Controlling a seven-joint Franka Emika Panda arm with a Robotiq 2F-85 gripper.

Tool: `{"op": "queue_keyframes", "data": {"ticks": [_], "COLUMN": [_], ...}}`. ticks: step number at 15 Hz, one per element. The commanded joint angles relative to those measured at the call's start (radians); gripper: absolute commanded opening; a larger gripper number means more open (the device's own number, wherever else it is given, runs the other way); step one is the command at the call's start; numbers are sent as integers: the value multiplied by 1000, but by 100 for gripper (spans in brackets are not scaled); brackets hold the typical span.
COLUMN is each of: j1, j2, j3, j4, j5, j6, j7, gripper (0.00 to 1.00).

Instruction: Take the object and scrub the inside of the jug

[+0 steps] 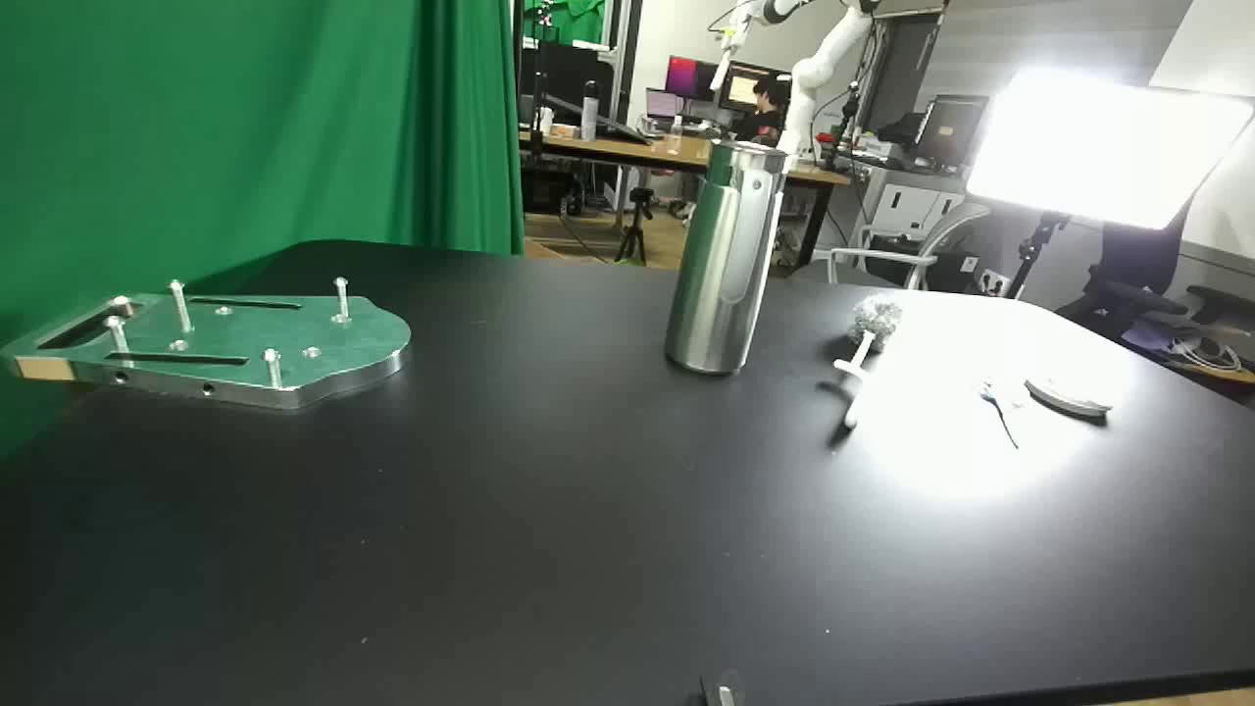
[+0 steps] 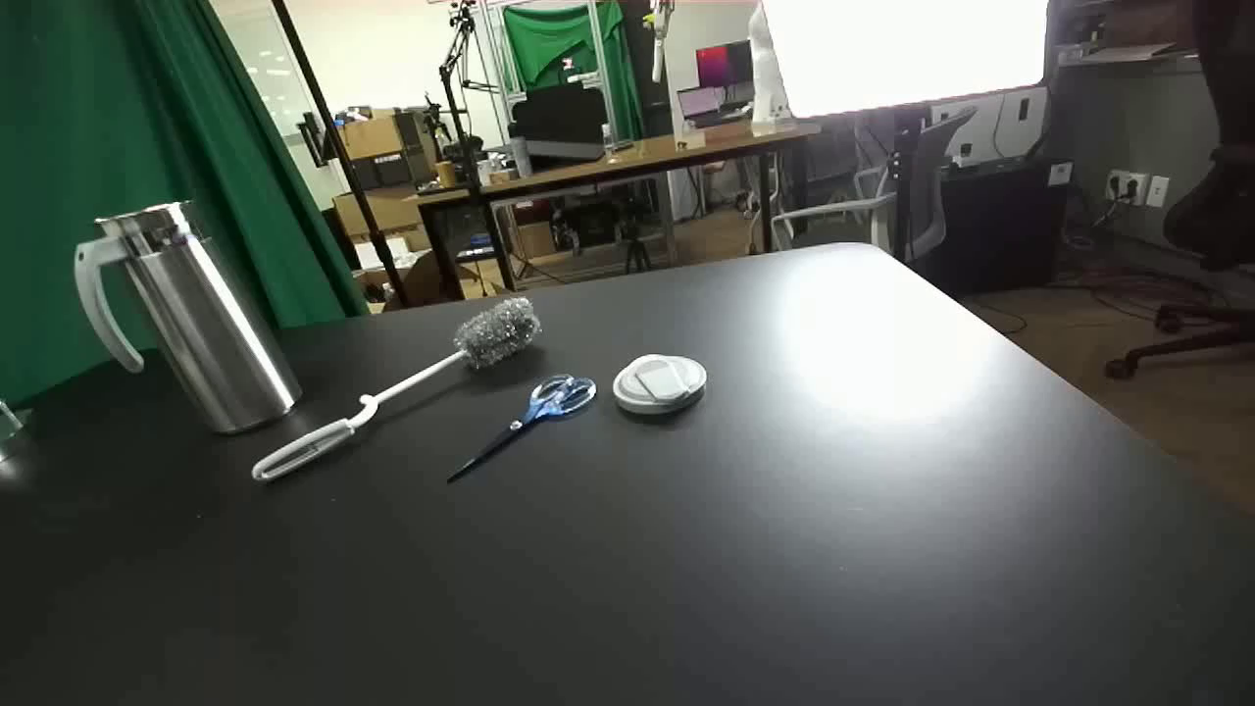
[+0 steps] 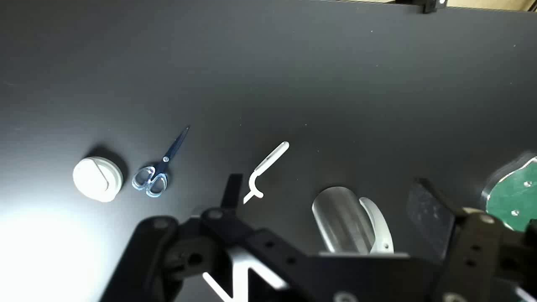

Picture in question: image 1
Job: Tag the tan wooden block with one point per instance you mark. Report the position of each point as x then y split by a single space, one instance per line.
40 371

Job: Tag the upright silver bolt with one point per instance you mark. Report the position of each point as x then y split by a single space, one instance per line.
272 366
118 334
182 306
342 300

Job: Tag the green backdrop curtain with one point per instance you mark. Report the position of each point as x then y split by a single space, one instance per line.
199 129

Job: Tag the flat metal mounting plate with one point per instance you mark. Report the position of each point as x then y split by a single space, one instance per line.
248 341

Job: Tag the monitor with purple screen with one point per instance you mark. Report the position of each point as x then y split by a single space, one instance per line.
687 77

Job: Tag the dark switched-off monitor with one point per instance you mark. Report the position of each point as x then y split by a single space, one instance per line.
565 73

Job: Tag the black light stand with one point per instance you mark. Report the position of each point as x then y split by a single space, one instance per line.
1039 257

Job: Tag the long wooden desk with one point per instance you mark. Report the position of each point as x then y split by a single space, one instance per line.
652 147

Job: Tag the small black tripod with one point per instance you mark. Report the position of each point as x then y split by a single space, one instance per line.
632 227

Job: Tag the white drawer cabinet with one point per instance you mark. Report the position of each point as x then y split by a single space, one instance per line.
914 206

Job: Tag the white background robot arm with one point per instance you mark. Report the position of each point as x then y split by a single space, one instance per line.
816 79

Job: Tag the black office chair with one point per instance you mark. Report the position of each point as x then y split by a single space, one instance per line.
1151 294

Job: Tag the bright studio light panel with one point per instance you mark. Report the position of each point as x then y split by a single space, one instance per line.
1105 147

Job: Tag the table edge metal screw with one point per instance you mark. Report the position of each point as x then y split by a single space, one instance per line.
722 691

